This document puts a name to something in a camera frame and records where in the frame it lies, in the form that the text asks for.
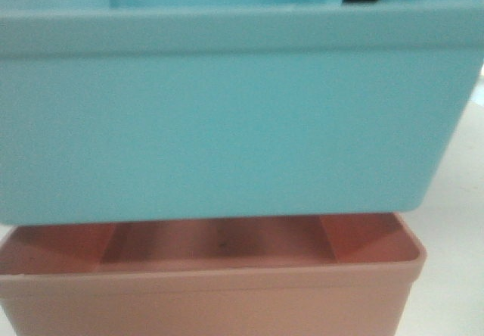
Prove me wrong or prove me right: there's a light blue plastic box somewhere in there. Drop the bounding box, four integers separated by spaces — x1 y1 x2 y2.
1 0 483 225

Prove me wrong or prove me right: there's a pink plastic box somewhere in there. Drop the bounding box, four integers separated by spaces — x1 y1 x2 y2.
1 213 426 335

